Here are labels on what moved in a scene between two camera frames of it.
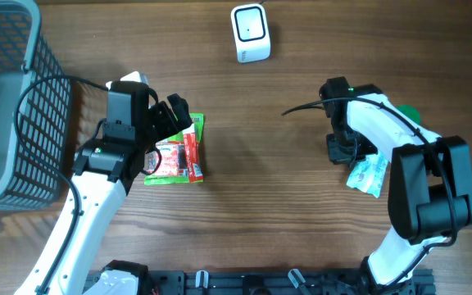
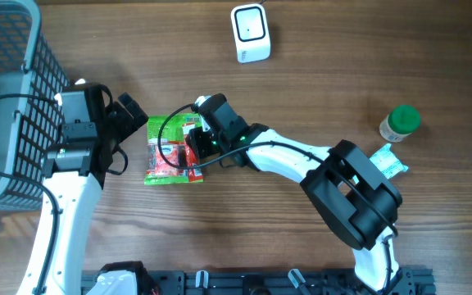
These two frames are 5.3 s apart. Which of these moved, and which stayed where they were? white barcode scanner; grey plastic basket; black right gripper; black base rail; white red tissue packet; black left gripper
Moved: black left gripper; black right gripper
Stayed: white barcode scanner; white red tissue packet; grey plastic basket; black base rail
